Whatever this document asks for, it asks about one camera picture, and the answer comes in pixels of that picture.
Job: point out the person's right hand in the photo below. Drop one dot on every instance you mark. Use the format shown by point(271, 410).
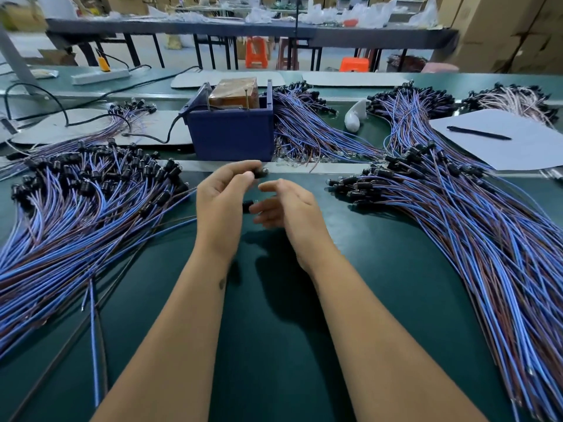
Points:
point(299, 219)

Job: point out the person's left hand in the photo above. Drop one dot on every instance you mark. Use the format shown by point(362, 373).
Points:
point(217, 206)

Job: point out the person's left thumb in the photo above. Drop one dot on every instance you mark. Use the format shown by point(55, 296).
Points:
point(246, 182)

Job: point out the person's right thumb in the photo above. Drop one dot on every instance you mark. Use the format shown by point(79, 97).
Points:
point(275, 185)

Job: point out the small black connector cap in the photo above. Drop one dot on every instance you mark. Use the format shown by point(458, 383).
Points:
point(260, 173)

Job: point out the small black connector sleeve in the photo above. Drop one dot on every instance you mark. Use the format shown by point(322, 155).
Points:
point(248, 206)

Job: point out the person's right forearm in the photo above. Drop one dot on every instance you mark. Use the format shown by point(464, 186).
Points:
point(378, 347)

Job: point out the person's left forearm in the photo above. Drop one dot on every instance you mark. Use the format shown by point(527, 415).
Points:
point(176, 347)

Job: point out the blue box machine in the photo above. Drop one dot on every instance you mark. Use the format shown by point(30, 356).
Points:
point(233, 131)

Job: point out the brown block in machine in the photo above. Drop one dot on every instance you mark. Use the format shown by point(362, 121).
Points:
point(233, 93)

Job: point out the white plastic bag lump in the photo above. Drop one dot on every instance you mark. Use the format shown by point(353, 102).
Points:
point(354, 118)

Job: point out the orange plastic stool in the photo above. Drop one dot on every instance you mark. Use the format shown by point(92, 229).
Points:
point(354, 64)
point(256, 52)

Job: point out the long dark work table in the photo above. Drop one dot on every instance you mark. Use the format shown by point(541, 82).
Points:
point(220, 29)

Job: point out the white foam mat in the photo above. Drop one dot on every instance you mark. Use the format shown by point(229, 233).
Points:
point(88, 131)

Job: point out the white power strip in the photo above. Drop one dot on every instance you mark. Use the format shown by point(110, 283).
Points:
point(100, 76)

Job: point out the yellow plug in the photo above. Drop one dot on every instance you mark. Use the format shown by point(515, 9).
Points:
point(104, 64)

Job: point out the pile of clear plastic bags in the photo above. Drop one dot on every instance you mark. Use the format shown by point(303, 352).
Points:
point(365, 13)

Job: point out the black pen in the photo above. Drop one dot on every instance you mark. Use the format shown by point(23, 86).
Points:
point(478, 133)

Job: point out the white paper sheet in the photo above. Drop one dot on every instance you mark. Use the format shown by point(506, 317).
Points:
point(523, 144)

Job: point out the stack of cardboard boxes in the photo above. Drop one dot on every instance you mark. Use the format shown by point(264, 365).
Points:
point(501, 30)

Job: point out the grey metal post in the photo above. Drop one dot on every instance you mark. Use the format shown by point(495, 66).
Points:
point(15, 61)

